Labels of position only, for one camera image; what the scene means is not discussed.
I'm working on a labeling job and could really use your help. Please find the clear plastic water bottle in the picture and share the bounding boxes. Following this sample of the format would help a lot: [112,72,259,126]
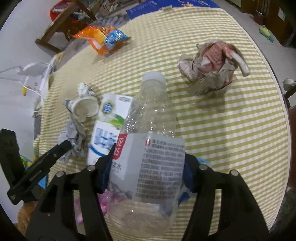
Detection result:
[107,71,187,238]

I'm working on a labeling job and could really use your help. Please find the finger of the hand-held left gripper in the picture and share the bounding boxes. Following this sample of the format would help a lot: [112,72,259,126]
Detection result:
[7,140,72,206]

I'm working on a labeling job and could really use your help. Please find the bag of oranges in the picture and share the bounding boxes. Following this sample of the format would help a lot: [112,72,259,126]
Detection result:
[17,201,45,235]

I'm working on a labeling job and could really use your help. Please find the green yellow stuffed turtle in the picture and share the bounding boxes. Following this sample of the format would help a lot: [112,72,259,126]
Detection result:
[259,24,276,42]

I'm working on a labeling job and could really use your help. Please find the newspaper ball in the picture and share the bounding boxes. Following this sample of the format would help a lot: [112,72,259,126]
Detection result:
[178,39,251,97]

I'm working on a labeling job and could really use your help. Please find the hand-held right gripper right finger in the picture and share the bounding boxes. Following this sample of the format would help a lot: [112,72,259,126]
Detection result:
[180,153,271,241]

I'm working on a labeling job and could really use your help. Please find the brown wooden chair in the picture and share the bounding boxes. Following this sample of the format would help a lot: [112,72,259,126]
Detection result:
[35,0,105,54]

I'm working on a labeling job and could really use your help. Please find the pink plastic bag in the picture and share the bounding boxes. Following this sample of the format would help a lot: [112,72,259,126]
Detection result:
[74,192,116,225]

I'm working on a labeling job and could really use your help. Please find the small blue snack wrapper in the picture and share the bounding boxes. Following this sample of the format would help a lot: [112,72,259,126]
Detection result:
[104,29,129,48]

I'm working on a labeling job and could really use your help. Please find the crushed white paper cup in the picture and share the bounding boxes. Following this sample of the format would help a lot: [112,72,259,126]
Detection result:
[64,82,100,122]

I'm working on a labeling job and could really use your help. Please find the yellow white checked cloth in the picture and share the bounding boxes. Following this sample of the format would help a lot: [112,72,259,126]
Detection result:
[33,6,289,235]

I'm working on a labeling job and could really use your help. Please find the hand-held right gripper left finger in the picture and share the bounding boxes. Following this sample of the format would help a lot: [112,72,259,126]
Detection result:
[24,144,116,241]

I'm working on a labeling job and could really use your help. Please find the orange snack packet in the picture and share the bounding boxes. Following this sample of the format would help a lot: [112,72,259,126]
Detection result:
[72,25,131,56]

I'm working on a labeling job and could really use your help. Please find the grey crumpled paper ball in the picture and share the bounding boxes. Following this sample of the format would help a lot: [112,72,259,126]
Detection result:
[58,117,87,163]

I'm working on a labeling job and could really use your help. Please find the small red floor bin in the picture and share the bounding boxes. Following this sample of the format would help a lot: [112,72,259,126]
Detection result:
[253,10,264,23]

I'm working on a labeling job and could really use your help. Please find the white blue milk carton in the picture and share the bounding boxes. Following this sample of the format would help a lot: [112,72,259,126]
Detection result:
[87,93,134,166]

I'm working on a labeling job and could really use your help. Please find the blue printed booklet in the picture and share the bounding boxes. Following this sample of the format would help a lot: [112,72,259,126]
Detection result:
[126,0,219,20]

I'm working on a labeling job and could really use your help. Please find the brown wooden partition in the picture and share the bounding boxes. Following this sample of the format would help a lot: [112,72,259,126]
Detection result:
[240,0,296,47]

